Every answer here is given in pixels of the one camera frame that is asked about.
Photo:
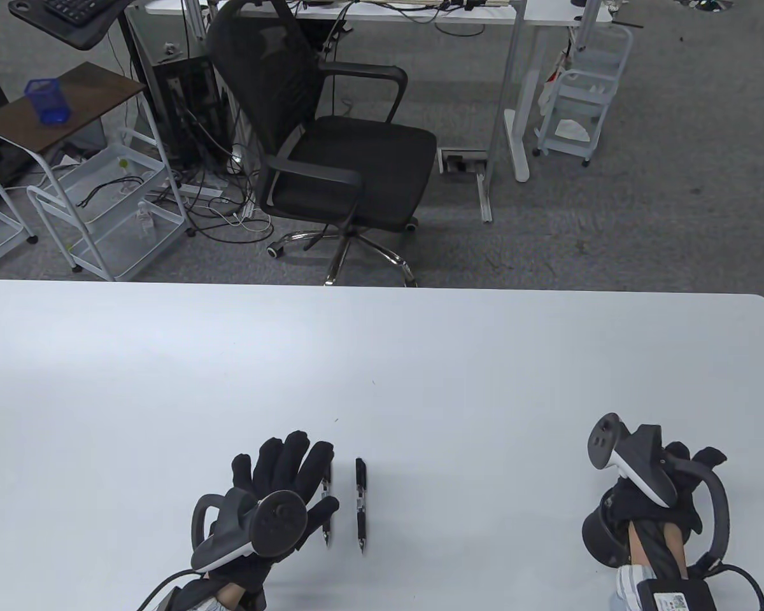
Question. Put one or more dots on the person's left hand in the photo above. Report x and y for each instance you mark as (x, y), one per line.
(280, 464)

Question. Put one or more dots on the person's right hand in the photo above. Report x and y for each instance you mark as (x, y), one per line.
(643, 506)

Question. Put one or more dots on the black click pen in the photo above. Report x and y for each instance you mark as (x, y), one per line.
(361, 474)
(326, 480)

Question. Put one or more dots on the person's left forearm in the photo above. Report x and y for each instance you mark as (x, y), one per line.
(229, 595)

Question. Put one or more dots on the person's right forearm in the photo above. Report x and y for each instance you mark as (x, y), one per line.
(678, 547)

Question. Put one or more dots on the black and white controller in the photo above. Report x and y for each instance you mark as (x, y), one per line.
(280, 522)
(643, 458)

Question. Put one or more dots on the black mesh pen holder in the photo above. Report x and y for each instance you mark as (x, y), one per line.
(595, 541)

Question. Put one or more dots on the black battery box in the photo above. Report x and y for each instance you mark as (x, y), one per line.
(188, 598)
(700, 595)

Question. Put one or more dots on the clear spray bottle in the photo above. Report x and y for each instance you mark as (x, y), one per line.
(145, 223)

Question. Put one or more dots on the white power strip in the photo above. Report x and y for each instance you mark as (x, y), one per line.
(200, 189)

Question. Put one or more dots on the black mesh office chair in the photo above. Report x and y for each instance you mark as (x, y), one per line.
(356, 165)

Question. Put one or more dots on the metal floor outlet box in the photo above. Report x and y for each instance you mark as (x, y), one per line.
(461, 162)

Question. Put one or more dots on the black computer tower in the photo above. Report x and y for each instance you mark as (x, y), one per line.
(184, 108)

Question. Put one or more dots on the white crumpled paper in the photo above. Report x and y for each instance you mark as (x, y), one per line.
(573, 130)

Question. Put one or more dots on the white office desk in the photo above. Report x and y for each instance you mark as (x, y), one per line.
(523, 127)

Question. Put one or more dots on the brown-top white rolling cart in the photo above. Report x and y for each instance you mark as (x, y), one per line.
(102, 89)

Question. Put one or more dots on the white plastic utility cart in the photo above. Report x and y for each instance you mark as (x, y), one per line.
(579, 89)

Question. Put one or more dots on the blue mesh cup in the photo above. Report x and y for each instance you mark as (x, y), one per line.
(51, 105)

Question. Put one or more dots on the white and red hanging bag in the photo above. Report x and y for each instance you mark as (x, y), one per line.
(551, 89)

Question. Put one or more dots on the black keyboard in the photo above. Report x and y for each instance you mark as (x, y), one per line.
(70, 7)

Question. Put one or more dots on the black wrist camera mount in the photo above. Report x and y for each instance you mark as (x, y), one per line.
(256, 595)

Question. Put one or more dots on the aluminium frame post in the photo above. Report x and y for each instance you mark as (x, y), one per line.
(194, 16)

